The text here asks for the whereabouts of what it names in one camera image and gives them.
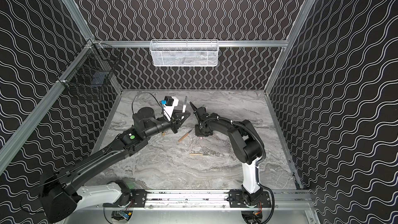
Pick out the pink pen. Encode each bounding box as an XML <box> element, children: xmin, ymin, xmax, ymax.
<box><xmin>182</xmin><ymin>96</ymin><xmax>188</xmax><ymax>113</ymax></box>

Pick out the brown pen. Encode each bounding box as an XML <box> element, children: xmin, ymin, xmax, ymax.
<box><xmin>178</xmin><ymin>129</ymin><xmax>193</xmax><ymax>143</ymax></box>

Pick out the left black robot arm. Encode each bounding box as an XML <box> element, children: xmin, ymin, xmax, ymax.
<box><xmin>38</xmin><ymin>107</ymin><xmax>191</xmax><ymax>223</ymax></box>

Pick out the black wire mesh basket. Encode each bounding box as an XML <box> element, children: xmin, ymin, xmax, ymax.
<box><xmin>62</xmin><ymin>43</ymin><xmax>122</xmax><ymax>102</ymax></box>

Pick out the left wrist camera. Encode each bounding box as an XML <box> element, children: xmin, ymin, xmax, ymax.
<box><xmin>161</xmin><ymin>96</ymin><xmax>179</xmax><ymax>121</ymax></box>

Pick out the white wire mesh basket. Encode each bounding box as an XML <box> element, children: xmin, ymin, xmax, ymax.
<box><xmin>149</xmin><ymin>39</ymin><xmax>220</xmax><ymax>67</ymax></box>

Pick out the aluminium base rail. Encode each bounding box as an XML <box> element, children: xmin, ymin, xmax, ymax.
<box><xmin>76</xmin><ymin>186</ymin><xmax>312</xmax><ymax>211</ymax></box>

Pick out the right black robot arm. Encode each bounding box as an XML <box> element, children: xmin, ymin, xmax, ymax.
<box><xmin>190</xmin><ymin>102</ymin><xmax>266</xmax><ymax>206</ymax></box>

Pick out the tan pen lower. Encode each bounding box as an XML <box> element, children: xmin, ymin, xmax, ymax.
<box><xmin>189</xmin><ymin>153</ymin><xmax>210</xmax><ymax>156</ymax></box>

